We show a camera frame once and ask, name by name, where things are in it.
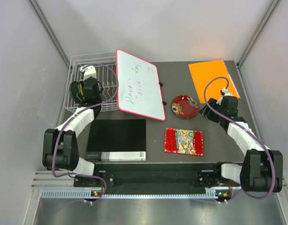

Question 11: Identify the dark teal plate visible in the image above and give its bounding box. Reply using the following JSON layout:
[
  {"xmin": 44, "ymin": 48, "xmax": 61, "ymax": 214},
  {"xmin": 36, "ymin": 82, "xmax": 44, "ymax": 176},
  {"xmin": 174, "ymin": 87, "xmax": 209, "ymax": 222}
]
[{"xmin": 70, "ymin": 81, "xmax": 83, "ymax": 103}]

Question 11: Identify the red floral plate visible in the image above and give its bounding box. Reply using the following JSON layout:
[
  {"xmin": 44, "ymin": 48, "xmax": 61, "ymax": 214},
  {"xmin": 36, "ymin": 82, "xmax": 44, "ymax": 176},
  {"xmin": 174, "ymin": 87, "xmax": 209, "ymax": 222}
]
[{"xmin": 171, "ymin": 95, "xmax": 199, "ymax": 119}]

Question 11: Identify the lime green plate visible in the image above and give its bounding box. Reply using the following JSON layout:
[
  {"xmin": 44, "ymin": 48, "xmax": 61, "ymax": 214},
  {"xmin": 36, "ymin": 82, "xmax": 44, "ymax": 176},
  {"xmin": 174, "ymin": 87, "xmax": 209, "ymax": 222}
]
[{"xmin": 78, "ymin": 81, "xmax": 84, "ymax": 101}]

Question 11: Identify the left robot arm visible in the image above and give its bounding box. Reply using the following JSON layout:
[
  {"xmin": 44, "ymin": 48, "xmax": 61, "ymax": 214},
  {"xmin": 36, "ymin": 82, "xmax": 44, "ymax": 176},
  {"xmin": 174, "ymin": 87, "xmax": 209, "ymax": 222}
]
[{"xmin": 42, "ymin": 77, "xmax": 103, "ymax": 186}]

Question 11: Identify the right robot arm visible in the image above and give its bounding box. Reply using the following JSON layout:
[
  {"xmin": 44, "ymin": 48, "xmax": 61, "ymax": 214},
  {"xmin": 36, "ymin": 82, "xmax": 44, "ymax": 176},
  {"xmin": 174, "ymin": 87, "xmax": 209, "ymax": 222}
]
[{"xmin": 200, "ymin": 96, "xmax": 283, "ymax": 193}]

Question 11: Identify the orange paper folder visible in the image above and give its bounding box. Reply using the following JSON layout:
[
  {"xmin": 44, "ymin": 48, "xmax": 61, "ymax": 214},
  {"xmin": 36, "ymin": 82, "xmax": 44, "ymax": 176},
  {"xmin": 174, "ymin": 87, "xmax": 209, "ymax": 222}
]
[{"xmin": 189, "ymin": 60, "xmax": 241, "ymax": 104}]

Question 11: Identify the pink framed whiteboard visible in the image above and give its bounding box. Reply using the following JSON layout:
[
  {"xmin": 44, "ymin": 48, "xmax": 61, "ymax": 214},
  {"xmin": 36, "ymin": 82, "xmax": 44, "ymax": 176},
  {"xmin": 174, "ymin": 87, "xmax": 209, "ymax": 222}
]
[{"xmin": 116, "ymin": 49, "xmax": 166, "ymax": 121}]

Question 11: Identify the black flat box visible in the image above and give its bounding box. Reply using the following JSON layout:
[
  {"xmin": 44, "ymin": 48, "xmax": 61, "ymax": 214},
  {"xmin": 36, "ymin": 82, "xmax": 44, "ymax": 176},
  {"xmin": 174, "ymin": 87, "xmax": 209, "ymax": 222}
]
[{"xmin": 84, "ymin": 119, "xmax": 146, "ymax": 162}]

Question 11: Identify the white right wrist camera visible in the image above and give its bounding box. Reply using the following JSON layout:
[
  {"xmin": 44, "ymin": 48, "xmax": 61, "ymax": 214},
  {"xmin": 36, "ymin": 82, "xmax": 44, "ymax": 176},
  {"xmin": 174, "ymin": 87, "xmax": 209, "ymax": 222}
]
[{"xmin": 217, "ymin": 88, "xmax": 233, "ymax": 105}]

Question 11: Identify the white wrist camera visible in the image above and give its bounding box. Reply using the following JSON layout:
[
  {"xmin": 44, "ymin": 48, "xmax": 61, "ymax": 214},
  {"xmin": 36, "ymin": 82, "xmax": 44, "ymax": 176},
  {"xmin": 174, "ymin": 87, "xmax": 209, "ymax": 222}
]
[
  {"xmin": 79, "ymin": 65, "xmax": 97, "ymax": 81},
  {"xmin": 217, "ymin": 88, "xmax": 233, "ymax": 105}
]

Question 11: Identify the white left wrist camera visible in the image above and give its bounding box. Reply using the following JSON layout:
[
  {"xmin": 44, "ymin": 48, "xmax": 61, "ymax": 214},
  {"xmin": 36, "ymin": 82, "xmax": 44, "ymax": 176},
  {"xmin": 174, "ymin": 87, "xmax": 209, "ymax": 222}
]
[{"xmin": 79, "ymin": 65, "xmax": 97, "ymax": 81}]

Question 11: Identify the white wire dish rack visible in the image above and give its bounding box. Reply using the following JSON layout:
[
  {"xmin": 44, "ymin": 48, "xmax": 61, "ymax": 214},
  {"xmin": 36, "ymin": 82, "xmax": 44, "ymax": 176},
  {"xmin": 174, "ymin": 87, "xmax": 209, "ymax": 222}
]
[{"xmin": 63, "ymin": 51, "xmax": 116, "ymax": 113}]

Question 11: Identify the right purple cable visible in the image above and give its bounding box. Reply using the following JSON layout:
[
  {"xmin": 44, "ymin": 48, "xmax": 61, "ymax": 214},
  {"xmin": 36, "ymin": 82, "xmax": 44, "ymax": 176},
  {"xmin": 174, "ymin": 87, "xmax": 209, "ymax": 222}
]
[{"xmin": 204, "ymin": 76, "xmax": 276, "ymax": 200}]

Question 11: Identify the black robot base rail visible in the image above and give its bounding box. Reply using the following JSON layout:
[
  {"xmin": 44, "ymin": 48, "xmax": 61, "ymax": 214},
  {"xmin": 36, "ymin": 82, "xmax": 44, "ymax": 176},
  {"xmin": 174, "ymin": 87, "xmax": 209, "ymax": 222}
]
[{"xmin": 73, "ymin": 163, "xmax": 243, "ymax": 195}]

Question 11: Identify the grey slotted cable duct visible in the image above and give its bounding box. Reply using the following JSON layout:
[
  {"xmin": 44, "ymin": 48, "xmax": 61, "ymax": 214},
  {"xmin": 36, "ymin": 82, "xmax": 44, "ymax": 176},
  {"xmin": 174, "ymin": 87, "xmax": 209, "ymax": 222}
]
[{"xmin": 41, "ymin": 189, "xmax": 231, "ymax": 199}]

